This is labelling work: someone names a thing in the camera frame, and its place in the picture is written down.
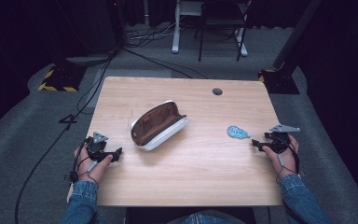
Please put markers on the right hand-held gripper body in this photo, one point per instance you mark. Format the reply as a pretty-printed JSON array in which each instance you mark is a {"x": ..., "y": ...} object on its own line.
[{"x": 279, "y": 139}]

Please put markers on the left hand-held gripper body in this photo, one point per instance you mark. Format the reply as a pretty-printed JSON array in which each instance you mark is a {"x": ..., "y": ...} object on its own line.
[{"x": 95, "y": 146}]

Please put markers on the person's left hand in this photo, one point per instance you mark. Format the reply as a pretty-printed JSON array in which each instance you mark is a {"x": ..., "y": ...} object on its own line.
[{"x": 93, "y": 169}]

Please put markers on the person's right hand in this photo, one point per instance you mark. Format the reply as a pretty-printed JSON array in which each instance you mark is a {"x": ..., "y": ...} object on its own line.
[{"x": 284, "y": 163}]

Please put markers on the white pencil case brown lining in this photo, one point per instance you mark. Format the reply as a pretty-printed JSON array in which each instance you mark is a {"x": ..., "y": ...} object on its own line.
[{"x": 158, "y": 126}]

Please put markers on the black stand base yellow stripes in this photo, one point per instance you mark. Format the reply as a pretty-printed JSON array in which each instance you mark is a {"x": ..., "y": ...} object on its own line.
[
  {"x": 62, "y": 79},
  {"x": 278, "y": 81}
]

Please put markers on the person's legs in jeans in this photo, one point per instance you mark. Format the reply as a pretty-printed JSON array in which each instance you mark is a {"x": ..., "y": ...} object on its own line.
[{"x": 205, "y": 218}]

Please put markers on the dark slanted stand pole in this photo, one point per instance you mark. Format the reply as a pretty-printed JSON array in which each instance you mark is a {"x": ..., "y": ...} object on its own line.
[{"x": 295, "y": 34}]

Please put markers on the black chair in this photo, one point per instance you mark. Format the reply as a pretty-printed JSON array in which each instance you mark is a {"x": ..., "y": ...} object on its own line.
[{"x": 222, "y": 21}]

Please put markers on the white desk frame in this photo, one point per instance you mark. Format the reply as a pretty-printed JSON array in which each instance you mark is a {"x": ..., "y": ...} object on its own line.
[{"x": 176, "y": 34}]

